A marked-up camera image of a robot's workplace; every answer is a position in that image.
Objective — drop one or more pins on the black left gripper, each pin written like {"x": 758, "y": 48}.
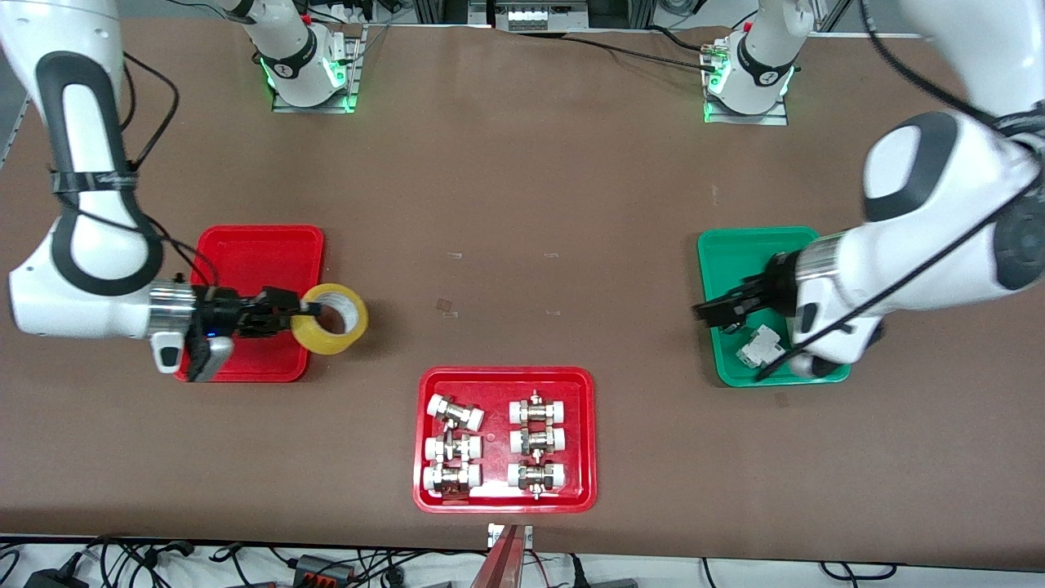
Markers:
{"x": 766, "y": 292}

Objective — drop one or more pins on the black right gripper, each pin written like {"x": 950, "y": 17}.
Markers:
{"x": 225, "y": 313}

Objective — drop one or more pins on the yellow tape roll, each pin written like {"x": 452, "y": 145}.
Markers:
{"x": 322, "y": 341}

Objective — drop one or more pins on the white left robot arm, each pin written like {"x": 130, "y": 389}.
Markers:
{"x": 922, "y": 261}

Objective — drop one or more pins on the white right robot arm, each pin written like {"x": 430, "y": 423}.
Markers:
{"x": 82, "y": 302}

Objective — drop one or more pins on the green plastic tray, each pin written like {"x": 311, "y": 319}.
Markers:
{"x": 735, "y": 253}

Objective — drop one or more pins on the empty-type plain red tray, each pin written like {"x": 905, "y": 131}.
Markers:
{"x": 261, "y": 253}

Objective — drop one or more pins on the red tray holding fittings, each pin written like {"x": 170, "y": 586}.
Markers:
{"x": 498, "y": 384}

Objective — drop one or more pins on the white circuit breaker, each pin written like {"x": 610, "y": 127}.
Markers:
{"x": 761, "y": 347}

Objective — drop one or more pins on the tilted metal white pipe fitting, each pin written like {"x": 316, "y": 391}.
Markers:
{"x": 455, "y": 412}

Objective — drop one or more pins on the black orange power adapter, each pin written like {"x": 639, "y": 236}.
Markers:
{"x": 320, "y": 569}

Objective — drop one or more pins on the red metal bar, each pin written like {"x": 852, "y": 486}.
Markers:
{"x": 502, "y": 563}

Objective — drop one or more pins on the black plug adapter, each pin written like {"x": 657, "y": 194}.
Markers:
{"x": 53, "y": 578}

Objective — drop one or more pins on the white terminal block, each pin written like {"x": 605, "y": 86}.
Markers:
{"x": 535, "y": 16}

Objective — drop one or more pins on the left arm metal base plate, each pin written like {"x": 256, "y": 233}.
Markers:
{"x": 775, "y": 117}

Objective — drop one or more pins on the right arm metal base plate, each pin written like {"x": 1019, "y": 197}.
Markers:
{"x": 353, "y": 77}

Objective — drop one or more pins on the small white bracket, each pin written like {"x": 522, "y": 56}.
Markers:
{"x": 493, "y": 535}

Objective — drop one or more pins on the aluminium frame post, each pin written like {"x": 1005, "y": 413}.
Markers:
{"x": 441, "y": 10}

